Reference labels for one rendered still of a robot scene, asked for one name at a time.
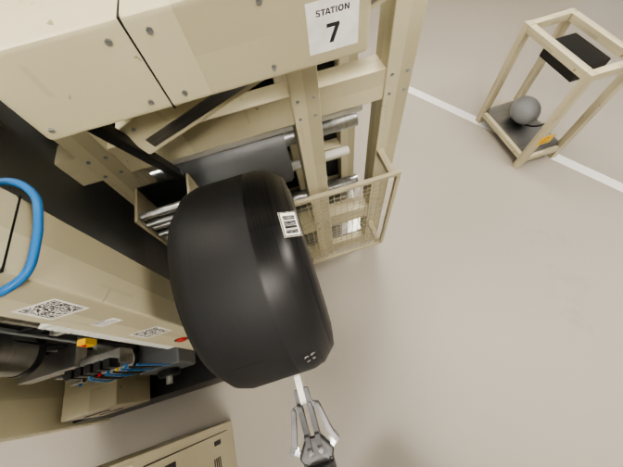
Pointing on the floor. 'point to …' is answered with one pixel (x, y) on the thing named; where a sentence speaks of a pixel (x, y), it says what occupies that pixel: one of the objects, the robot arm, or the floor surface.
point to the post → (82, 279)
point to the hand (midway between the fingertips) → (300, 387)
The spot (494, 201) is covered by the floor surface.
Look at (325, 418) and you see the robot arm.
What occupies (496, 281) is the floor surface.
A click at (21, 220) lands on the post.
